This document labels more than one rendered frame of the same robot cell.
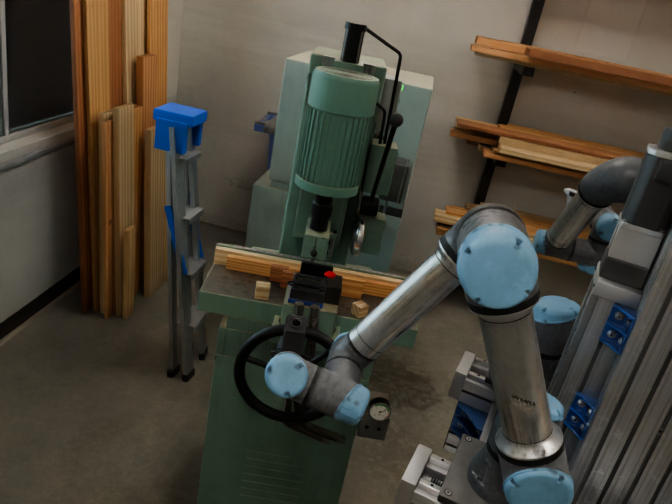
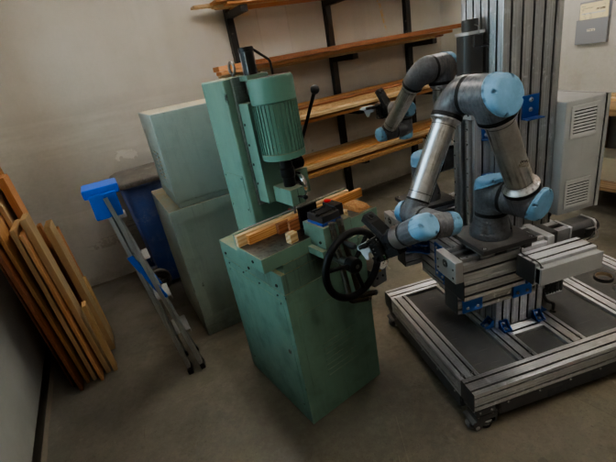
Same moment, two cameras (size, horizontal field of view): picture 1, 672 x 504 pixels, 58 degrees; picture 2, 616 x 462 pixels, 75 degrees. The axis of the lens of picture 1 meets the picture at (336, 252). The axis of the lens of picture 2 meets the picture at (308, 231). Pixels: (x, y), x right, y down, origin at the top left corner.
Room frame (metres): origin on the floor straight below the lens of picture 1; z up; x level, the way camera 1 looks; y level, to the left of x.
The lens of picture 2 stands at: (0.18, 0.83, 1.55)
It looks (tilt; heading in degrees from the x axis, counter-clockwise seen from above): 23 degrees down; 330
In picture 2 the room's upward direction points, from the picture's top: 10 degrees counter-clockwise
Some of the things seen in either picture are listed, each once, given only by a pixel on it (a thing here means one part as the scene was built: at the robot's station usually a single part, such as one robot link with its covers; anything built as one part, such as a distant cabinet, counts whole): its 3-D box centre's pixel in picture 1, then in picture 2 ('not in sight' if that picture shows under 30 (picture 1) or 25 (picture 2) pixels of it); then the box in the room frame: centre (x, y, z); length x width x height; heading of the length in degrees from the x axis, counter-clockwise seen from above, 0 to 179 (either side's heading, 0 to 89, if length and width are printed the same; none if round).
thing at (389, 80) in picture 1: (387, 103); not in sight; (1.92, -0.06, 1.40); 0.10 x 0.06 x 0.16; 3
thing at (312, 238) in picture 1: (316, 240); (290, 194); (1.61, 0.06, 1.03); 0.14 x 0.07 x 0.09; 3
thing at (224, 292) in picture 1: (309, 310); (316, 234); (1.48, 0.04, 0.87); 0.61 x 0.30 x 0.06; 93
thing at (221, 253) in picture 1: (315, 273); (296, 215); (1.61, 0.05, 0.93); 0.60 x 0.02 x 0.05; 93
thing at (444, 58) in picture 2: not in sight; (442, 115); (1.47, -0.74, 1.19); 0.15 x 0.12 x 0.55; 85
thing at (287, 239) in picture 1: (327, 170); (251, 159); (1.88, 0.08, 1.16); 0.22 x 0.22 x 0.72; 3
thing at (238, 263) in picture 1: (332, 280); (309, 214); (1.59, -0.01, 0.92); 0.62 x 0.02 x 0.04; 93
